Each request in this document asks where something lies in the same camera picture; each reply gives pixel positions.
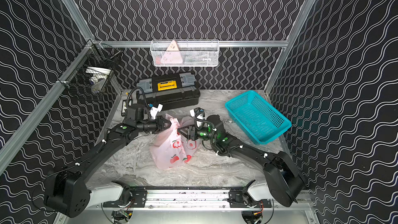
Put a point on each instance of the black wire wall basket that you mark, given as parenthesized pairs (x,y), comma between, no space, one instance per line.
(92,77)

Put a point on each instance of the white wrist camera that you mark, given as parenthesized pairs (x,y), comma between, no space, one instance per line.
(155,110)
(198,113)

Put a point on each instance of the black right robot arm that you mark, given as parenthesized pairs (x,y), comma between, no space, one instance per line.
(283,181)

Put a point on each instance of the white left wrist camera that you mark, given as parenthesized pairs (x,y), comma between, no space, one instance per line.
(155,110)

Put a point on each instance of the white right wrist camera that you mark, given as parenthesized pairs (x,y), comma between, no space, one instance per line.
(198,113)

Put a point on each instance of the pink plastic bag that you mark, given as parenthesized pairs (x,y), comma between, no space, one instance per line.
(170,149)

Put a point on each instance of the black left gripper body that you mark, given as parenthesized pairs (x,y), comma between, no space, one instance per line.
(160,124)

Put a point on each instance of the black toolbox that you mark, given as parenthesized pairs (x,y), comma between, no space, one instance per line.
(172,91)

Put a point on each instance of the white wire wall basket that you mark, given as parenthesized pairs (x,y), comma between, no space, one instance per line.
(195,53)

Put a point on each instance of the teal plastic basket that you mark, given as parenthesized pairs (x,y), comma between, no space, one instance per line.
(258,119)

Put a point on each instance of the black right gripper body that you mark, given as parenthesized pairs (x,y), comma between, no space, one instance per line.
(195,136)

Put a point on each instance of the aluminium frame post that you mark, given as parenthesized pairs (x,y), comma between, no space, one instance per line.
(78,18)

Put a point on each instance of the pink triangular card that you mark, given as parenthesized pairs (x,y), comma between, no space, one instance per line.
(172,56)

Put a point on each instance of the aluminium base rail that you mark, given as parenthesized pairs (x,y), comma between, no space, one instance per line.
(184,199)

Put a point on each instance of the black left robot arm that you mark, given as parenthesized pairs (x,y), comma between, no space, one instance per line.
(66,189)

